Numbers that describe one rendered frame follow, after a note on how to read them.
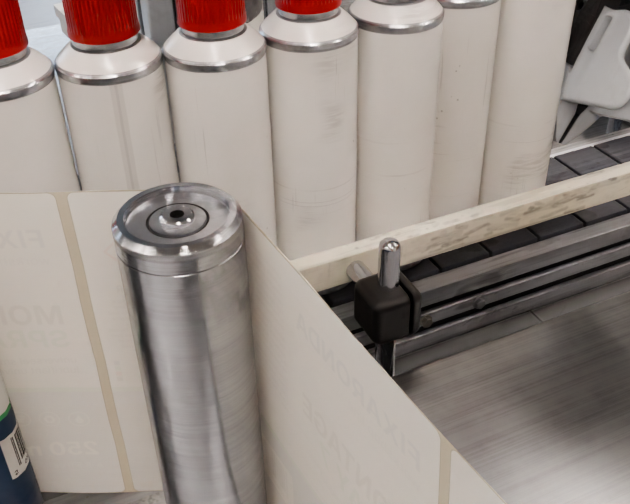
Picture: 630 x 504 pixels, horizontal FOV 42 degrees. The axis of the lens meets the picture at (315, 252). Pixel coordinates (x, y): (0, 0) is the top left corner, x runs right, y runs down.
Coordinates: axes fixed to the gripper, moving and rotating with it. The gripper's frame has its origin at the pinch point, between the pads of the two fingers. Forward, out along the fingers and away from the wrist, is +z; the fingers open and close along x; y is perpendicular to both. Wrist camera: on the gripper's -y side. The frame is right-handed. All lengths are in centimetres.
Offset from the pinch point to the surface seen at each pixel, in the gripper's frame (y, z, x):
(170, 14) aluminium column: -11.9, 4.9, -23.7
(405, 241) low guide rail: 5.0, 9.4, -11.9
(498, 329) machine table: 6.6, 13.2, -2.0
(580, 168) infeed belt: -1.3, 2.8, 6.2
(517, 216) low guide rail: 5.0, 5.9, -4.5
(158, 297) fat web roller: 20.8, 6.4, -34.4
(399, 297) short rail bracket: 10.1, 10.5, -15.1
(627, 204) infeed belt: 4.1, 2.9, 5.9
